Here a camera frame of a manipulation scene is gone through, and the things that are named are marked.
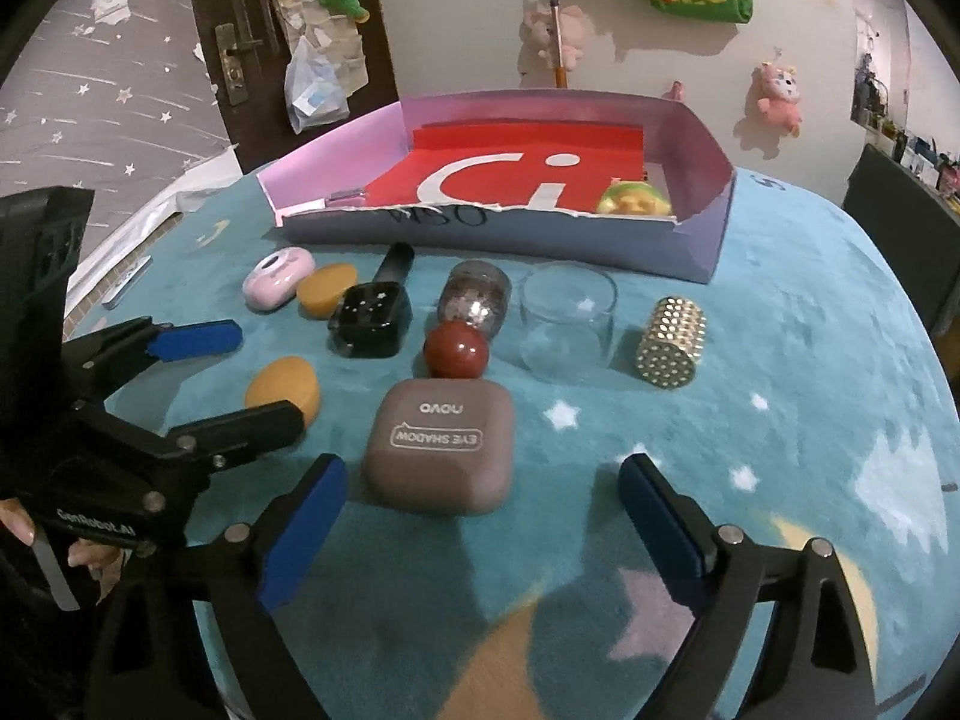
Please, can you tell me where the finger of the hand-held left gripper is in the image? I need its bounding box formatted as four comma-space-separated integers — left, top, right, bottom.
146, 401, 307, 518
64, 319, 245, 406

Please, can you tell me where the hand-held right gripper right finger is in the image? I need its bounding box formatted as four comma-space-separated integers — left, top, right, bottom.
619, 454, 882, 720

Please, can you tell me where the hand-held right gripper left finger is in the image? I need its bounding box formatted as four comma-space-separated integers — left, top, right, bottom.
94, 454, 350, 720

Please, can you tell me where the yellow egg-shaped makeup sponge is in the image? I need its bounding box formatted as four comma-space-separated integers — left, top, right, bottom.
245, 358, 322, 425
298, 264, 359, 318

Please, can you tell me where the brown eye shadow case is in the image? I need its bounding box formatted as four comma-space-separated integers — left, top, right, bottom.
361, 379, 517, 517

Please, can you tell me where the gold studded cylinder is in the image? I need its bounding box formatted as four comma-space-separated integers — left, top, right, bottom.
636, 296, 708, 389

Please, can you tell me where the clear plastic ball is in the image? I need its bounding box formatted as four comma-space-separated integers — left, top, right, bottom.
520, 262, 618, 382

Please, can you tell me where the pink cardboard box red liner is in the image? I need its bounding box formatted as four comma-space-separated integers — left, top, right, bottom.
256, 88, 737, 286

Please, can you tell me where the person's left hand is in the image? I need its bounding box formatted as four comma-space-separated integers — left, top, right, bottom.
0, 499, 125, 575

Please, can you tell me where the silver flat device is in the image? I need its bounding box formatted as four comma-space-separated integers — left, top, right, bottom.
101, 255, 151, 310

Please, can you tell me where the black square jar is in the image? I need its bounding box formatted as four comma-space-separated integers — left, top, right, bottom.
328, 281, 413, 359

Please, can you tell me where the black tube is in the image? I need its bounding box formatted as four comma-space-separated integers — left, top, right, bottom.
373, 242, 416, 287

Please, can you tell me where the grey star-patterned cloth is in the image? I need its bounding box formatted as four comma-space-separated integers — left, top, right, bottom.
0, 0, 233, 196

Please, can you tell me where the red ball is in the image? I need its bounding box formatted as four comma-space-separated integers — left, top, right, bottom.
424, 322, 490, 381

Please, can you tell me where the clear glitter jar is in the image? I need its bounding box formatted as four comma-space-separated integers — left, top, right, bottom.
437, 260, 512, 342

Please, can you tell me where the clear plastic bag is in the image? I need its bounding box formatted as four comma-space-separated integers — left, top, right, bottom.
285, 36, 352, 134

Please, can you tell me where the green bear toy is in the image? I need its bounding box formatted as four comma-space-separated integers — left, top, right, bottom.
596, 180, 672, 218

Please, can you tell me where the dark green cloth table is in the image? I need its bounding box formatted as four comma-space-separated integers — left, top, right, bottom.
841, 144, 960, 338

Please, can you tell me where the pink plush doll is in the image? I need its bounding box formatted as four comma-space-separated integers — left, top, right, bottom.
752, 61, 803, 137

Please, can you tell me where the pale pink plush toy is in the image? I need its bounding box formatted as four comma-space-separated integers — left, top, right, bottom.
520, 4, 586, 70

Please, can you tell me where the cluttered shelf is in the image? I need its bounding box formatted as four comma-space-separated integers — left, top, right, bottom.
851, 15, 960, 211

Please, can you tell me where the metal door handle plate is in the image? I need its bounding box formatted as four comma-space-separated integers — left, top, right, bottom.
215, 22, 263, 106

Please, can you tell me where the orange-handled stick tool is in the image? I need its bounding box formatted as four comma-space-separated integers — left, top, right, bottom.
544, 0, 569, 91

